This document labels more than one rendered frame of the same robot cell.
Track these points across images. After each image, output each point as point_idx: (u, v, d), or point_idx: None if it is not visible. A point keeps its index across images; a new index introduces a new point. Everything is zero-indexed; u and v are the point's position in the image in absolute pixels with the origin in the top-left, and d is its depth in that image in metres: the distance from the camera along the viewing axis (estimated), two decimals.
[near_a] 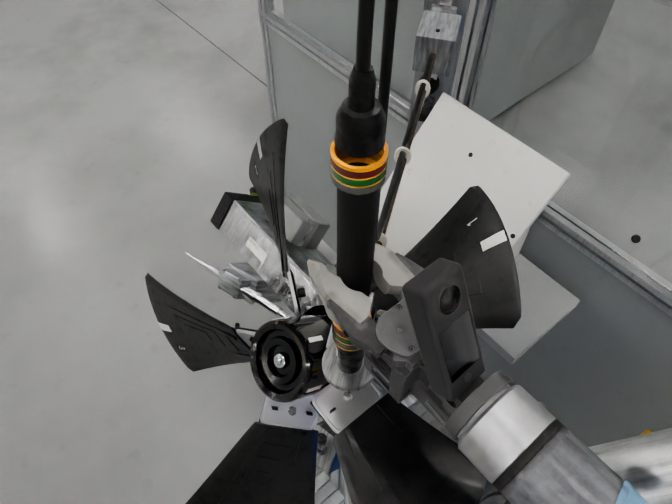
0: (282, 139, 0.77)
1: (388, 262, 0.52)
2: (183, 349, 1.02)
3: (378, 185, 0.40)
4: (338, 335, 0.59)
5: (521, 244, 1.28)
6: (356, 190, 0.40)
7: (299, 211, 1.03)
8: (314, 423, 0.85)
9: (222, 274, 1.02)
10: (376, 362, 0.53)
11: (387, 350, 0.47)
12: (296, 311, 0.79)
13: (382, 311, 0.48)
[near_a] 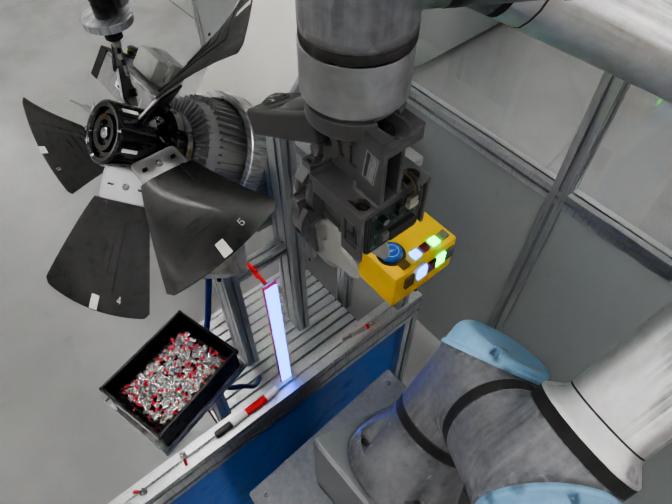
0: None
1: None
2: (59, 170, 1.21)
3: None
4: None
5: None
6: None
7: (158, 56, 1.23)
8: None
9: (93, 107, 1.22)
10: (361, 244, 0.42)
11: (309, 191, 0.43)
12: (122, 98, 0.99)
13: None
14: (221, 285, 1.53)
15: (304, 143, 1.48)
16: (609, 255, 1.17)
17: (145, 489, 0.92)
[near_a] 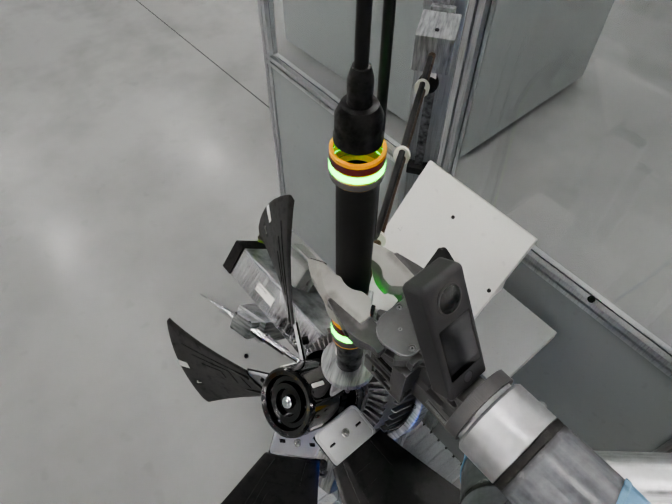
0: None
1: (387, 262, 0.52)
2: (265, 231, 1.03)
3: (377, 183, 0.40)
4: (337, 333, 0.59)
5: (504, 281, 1.41)
6: (355, 188, 0.40)
7: (303, 260, 1.16)
8: None
9: (234, 316, 1.15)
10: (376, 362, 0.53)
11: (387, 350, 0.47)
12: (330, 393, 0.88)
13: (382, 311, 0.48)
14: None
15: None
16: None
17: None
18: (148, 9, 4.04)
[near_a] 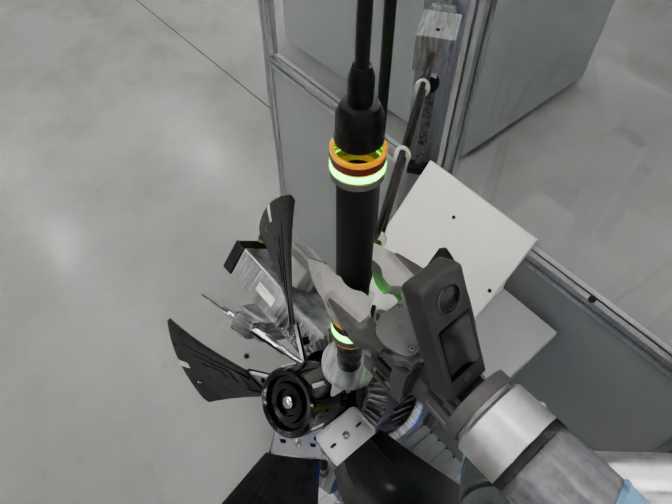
0: None
1: (387, 262, 0.52)
2: (266, 231, 1.03)
3: (377, 183, 0.40)
4: (337, 333, 0.59)
5: None
6: (355, 187, 0.40)
7: (303, 260, 1.16)
8: None
9: (235, 316, 1.15)
10: (376, 362, 0.53)
11: (387, 350, 0.47)
12: (331, 393, 0.88)
13: (382, 311, 0.48)
14: None
15: None
16: None
17: None
18: (148, 9, 4.04)
